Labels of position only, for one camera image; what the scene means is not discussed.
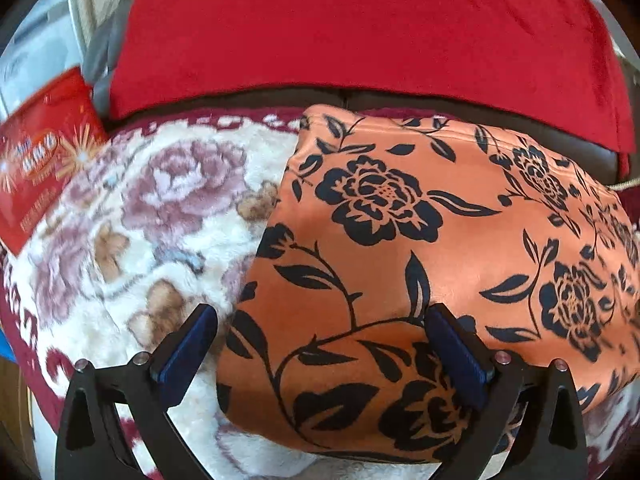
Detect dark leather sofa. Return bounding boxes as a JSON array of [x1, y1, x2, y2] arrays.
[[81, 0, 640, 187]]

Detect red gift box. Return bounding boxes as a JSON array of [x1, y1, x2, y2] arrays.
[[0, 67, 108, 256]]

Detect white floor air conditioner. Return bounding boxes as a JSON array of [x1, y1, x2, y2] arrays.
[[0, 0, 82, 122]]

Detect floral plush blanket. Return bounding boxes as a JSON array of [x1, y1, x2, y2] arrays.
[[1, 110, 639, 479]]

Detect orange black floral garment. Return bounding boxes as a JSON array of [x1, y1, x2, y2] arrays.
[[216, 105, 639, 462]]

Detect red blanket on sofa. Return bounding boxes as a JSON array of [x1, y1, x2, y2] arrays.
[[106, 0, 637, 156]]

